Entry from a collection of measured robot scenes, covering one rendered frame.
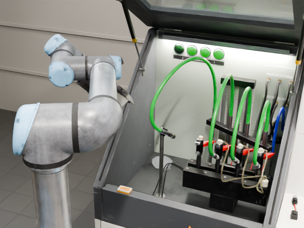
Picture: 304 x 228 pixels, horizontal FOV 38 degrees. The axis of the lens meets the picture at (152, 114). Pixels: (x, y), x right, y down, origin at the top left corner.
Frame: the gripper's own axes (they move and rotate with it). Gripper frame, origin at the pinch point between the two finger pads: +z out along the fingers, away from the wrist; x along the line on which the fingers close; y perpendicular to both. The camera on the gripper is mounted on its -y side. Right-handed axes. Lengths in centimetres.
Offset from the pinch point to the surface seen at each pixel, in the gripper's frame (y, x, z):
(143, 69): -18.7, -25.7, 10.6
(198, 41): -41.0, -14.2, 18.5
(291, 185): -8, 30, 61
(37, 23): -52, -270, 17
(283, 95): -41, 9, 53
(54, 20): -61, -254, 24
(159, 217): 28.9, 6.2, 35.7
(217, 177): 3.4, 8.4, 47.4
